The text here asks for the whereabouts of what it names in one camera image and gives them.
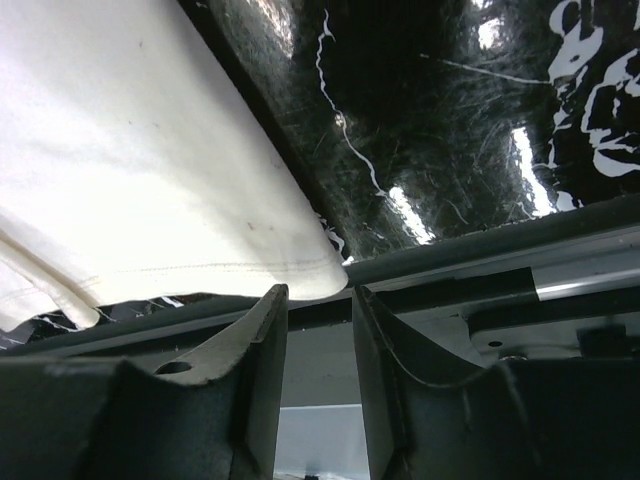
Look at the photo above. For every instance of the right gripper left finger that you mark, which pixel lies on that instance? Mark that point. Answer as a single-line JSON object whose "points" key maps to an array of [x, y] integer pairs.
{"points": [[211, 413]]}

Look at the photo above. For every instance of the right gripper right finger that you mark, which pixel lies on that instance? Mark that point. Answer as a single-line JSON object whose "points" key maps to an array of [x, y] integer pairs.
{"points": [[420, 403]]}

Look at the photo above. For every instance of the cream white t shirt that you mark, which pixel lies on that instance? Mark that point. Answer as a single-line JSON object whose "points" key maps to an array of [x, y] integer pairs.
{"points": [[132, 168]]}

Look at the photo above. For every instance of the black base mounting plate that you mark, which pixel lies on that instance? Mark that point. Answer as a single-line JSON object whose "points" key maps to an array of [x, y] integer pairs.
{"points": [[554, 303]]}

